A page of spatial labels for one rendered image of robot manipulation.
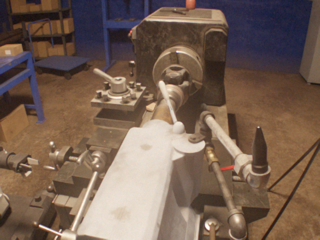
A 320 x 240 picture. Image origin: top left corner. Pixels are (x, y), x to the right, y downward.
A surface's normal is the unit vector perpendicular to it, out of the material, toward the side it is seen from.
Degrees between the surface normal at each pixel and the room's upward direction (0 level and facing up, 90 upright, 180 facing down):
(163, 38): 90
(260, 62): 90
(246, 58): 90
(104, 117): 0
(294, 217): 0
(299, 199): 0
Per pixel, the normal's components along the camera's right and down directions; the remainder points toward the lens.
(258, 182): -0.44, 0.40
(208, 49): -0.18, 0.50
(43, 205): 0.70, -0.59
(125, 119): 0.00, -0.86
